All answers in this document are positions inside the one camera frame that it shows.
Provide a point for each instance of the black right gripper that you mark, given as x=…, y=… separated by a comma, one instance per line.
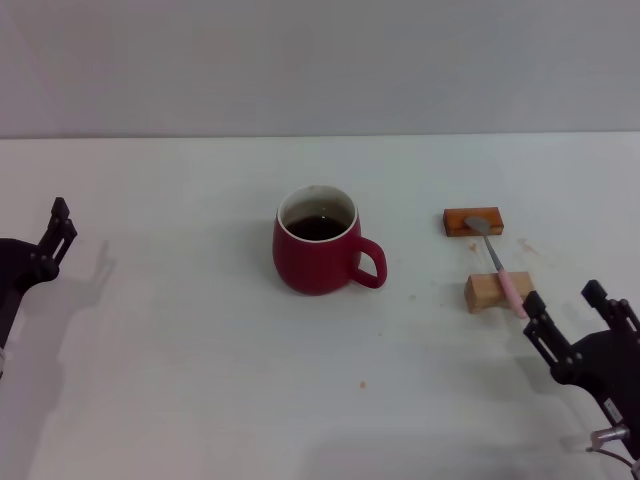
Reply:
x=610, y=370

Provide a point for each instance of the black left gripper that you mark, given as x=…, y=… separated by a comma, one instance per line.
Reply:
x=15, y=280

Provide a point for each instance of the red ceramic mug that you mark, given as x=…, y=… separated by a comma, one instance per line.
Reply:
x=310, y=265

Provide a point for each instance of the light wooden block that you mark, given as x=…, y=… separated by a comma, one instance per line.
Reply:
x=482, y=292

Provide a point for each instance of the dark orange wooden block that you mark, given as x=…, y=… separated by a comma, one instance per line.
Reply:
x=457, y=222

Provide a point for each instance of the dark coffee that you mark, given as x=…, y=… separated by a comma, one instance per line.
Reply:
x=317, y=227

